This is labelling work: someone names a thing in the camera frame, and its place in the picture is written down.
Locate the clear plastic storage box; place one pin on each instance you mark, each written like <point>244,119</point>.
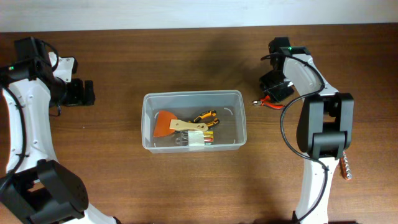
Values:
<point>220,111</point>

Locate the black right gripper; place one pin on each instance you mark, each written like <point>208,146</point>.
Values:
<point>277,90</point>

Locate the orange scraper wooden handle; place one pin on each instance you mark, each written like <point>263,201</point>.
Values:
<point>167,123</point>

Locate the red handled small cutters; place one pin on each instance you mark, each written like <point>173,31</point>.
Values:
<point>266,101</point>

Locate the orange black long-nose pliers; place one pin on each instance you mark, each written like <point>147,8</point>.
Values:
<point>207,117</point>

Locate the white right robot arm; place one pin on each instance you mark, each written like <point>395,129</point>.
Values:
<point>324,129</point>

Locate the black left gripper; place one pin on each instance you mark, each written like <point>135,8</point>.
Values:
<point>78,92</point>

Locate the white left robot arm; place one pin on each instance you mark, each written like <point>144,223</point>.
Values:
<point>36,188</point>

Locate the metal socket bit rail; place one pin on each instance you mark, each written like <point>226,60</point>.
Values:
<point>345,168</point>

